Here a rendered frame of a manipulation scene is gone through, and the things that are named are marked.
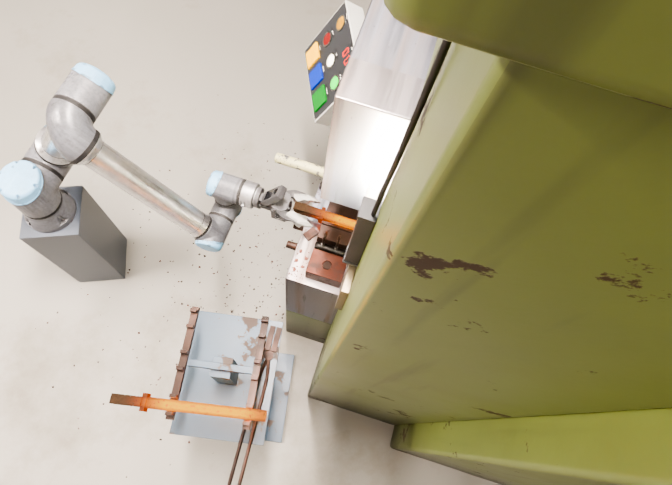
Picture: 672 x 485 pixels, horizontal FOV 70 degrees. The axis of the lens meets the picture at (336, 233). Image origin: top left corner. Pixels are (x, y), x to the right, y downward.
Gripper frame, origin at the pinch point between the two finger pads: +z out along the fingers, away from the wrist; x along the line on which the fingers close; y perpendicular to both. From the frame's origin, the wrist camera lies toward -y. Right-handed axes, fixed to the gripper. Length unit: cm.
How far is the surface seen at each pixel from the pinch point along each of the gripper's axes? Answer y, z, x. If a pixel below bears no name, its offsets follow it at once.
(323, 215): -1.2, 3.5, 0.5
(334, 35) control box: -12, -13, -63
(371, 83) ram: -76, 9, 7
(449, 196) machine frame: -116, 19, 49
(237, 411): -3, -1, 65
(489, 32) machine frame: -132, 16, 52
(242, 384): 24, -5, 57
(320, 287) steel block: 8.5, 9.8, 21.3
